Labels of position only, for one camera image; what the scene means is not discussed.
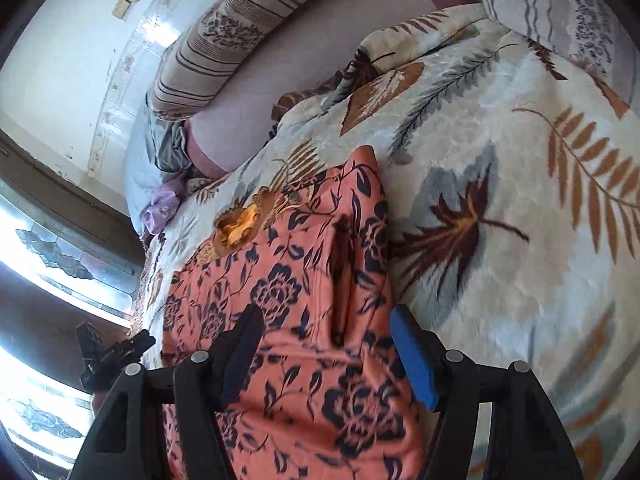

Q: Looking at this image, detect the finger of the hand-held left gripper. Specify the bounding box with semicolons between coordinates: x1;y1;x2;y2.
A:
106;330;156;362

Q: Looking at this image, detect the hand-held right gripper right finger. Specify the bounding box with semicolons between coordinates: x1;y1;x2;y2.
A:
390;305;583;480

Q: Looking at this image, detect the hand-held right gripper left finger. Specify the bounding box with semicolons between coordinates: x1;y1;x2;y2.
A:
67;304;266;480

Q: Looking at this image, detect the orange floral garment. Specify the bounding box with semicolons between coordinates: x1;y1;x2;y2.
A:
160;146;442;480

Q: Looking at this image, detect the purple floral cloth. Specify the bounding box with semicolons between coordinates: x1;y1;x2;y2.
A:
140;182;182;237

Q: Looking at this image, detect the grey-blue cloth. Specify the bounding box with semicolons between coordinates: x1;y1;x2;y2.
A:
122;91;195;233

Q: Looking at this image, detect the leaf print fleece blanket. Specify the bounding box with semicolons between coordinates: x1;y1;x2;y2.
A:
131;4;640;480

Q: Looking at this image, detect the pink bed sheet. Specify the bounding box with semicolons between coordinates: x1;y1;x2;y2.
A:
184;0;482;180

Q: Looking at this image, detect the striped floral bolster pillow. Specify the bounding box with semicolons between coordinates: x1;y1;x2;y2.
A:
149;0;372;122

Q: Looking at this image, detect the striped floral flat pillow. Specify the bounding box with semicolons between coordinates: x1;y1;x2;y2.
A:
475;0;622;65

